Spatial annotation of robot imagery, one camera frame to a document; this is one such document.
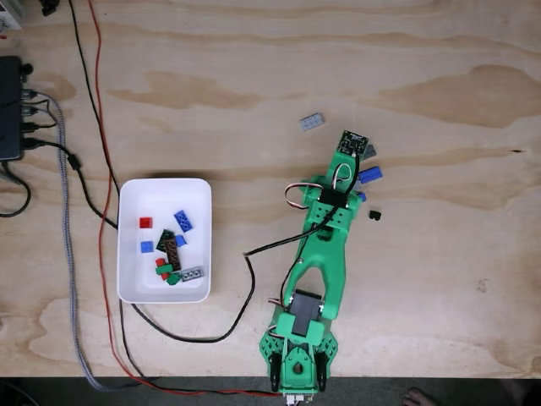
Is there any blue 2x4 lego brick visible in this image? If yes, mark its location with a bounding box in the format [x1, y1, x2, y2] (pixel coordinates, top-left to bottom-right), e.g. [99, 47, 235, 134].
[173, 209, 196, 233]
[358, 166, 385, 185]

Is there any dark green 2x4 lego brick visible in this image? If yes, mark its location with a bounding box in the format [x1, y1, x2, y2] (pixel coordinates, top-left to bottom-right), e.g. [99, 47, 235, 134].
[155, 228, 177, 250]

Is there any brown 1x6 lego brick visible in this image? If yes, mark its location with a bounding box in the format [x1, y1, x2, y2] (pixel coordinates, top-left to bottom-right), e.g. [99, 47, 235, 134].
[161, 238, 183, 271]

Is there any light grey 2x4 lego brick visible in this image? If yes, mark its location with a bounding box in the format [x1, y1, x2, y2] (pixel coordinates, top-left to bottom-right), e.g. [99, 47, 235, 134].
[298, 112, 327, 133]

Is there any white plastic bin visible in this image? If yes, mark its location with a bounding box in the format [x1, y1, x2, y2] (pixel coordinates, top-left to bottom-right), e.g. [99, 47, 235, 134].
[116, 178, 213, 305]

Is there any person's foot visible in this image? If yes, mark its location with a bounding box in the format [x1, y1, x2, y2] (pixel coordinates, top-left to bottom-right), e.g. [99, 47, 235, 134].
[401, 387, 439, 406]

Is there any dark grey USB hub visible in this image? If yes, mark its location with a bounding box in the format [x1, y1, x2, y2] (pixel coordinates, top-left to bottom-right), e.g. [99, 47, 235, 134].
[0, 56, 25, 162]

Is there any white power supply box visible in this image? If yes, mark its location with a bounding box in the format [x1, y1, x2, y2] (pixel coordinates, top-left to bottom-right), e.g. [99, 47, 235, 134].
[0, 0, 25, 31]

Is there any white servo wire bundle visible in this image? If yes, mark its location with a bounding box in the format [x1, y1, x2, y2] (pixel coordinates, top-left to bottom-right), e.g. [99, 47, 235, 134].
[284, 182, 322, 211]
[332, 162, 355, 190]

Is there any black camera circuit board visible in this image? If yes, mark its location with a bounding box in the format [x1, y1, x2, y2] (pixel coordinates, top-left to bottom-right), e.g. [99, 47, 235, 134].
[336, 129, 370, 158]

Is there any thick black USB cable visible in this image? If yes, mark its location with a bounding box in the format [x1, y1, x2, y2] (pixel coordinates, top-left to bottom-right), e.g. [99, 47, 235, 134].
[20, 137, 360, 344]

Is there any grey braided cable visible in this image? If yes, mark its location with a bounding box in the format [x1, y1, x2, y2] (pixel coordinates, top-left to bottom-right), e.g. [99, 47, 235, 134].
[19, 87, 160, 392]

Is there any red power cable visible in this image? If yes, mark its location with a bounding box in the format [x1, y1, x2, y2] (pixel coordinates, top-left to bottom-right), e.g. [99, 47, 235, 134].
[86, 0, 284, 398]

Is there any thin black power cable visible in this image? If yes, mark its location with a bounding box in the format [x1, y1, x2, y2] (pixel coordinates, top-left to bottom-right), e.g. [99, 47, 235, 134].
[67, 0, 161, 381]

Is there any black looped cable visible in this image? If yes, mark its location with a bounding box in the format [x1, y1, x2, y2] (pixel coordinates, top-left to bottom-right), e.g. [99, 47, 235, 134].
[0, 162, 33, 219]

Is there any short black hub cable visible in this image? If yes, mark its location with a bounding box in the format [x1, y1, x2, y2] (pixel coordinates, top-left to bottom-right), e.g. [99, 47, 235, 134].
[21, 120, 58, 132]

